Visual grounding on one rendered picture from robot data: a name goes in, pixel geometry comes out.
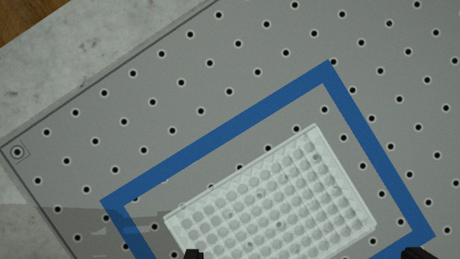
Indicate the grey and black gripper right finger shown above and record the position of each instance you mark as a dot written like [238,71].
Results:
[416,253]

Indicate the blue tape outline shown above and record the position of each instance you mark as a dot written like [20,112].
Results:
[322,74]

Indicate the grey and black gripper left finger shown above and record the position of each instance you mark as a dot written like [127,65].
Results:
[193,254]

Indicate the white well plate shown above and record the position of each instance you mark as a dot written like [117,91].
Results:
[278,185]

